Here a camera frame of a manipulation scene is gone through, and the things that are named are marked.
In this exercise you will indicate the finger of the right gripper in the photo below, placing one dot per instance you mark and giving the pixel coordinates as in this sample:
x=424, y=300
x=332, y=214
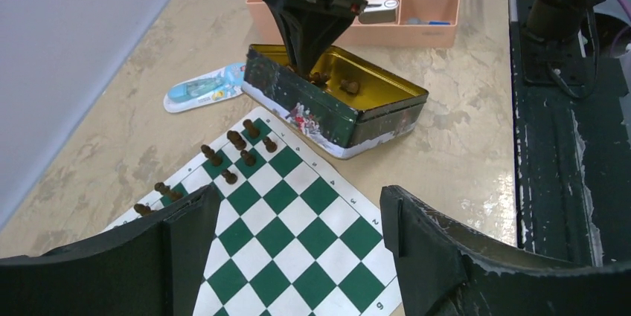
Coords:
x=308, y=29

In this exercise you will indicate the blue white packaged item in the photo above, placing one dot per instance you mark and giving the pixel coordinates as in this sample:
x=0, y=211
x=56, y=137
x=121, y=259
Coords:
x=214, y=87

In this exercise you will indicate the white device in organizer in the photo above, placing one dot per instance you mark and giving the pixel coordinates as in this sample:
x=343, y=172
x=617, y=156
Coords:
x=379, y=12

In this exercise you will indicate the brown chess knight piece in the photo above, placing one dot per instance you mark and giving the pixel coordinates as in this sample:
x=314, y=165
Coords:
x=142, y=209

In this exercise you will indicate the blue capped tube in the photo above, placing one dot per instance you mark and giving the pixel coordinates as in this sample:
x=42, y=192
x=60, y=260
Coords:
x=417, y=21

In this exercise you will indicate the black metal base frame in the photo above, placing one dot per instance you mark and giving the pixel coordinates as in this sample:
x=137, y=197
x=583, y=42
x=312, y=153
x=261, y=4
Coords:
x=571, y=128

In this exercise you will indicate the gold tin brown pieces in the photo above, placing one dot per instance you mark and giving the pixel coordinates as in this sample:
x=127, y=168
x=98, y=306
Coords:
x=344, y=125

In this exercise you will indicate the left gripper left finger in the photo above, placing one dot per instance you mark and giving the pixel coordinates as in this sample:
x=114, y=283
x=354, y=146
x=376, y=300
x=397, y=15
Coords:
x=152, y=265

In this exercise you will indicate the peach plastic file organizer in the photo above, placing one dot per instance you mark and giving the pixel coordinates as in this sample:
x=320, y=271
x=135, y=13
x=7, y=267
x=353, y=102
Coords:
x=409, y=3

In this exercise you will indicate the brown chess piece fourteenth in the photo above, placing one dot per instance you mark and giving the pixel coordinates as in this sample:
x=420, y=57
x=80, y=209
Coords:
x=211, y=155

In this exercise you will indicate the green white chess mat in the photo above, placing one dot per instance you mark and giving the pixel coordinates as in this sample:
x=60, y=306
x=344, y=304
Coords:
x=293, y=237

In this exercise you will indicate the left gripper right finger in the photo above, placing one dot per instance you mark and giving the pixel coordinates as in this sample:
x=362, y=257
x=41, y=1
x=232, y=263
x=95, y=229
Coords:
x=445, y=267

